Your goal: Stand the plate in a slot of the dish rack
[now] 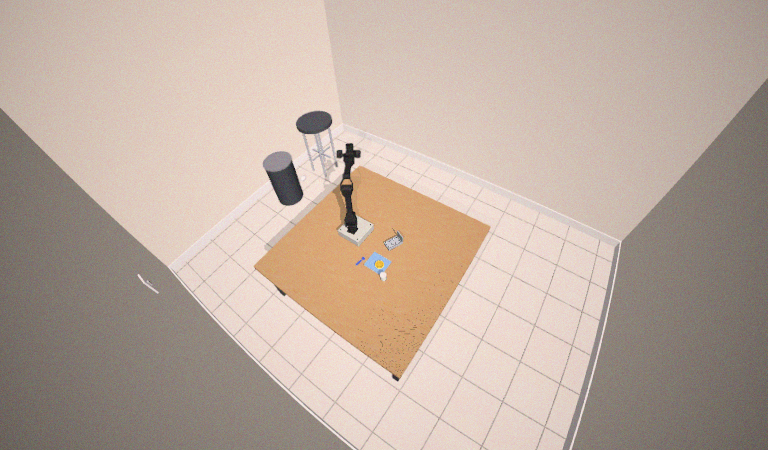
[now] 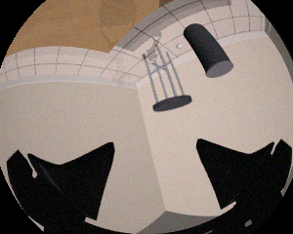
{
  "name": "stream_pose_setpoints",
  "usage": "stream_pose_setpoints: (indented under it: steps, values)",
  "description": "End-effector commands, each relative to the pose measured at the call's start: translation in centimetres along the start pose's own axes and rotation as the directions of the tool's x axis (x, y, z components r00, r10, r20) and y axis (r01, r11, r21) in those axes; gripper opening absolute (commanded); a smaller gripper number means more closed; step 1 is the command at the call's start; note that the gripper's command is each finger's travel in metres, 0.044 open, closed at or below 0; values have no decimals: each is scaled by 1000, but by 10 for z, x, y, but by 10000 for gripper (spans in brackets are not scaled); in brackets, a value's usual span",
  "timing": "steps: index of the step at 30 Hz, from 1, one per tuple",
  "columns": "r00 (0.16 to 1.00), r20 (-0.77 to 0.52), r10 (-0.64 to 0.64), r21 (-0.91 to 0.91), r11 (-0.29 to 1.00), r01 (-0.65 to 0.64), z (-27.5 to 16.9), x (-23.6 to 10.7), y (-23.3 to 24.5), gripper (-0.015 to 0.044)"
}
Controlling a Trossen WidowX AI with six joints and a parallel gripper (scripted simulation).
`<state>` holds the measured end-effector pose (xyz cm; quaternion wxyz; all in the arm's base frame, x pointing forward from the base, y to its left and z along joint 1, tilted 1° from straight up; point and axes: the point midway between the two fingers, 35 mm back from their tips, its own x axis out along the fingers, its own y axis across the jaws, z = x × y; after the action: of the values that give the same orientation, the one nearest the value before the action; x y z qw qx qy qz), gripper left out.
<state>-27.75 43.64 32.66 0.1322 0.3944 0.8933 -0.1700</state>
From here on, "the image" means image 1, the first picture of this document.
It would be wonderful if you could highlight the light blue flat mat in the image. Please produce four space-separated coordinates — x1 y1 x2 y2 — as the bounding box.
364 252 392 274

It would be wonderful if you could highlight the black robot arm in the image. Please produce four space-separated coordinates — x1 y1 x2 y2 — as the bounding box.
340 143 358 235

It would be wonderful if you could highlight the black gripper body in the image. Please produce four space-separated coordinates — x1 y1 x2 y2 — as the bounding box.
337 150 361 159

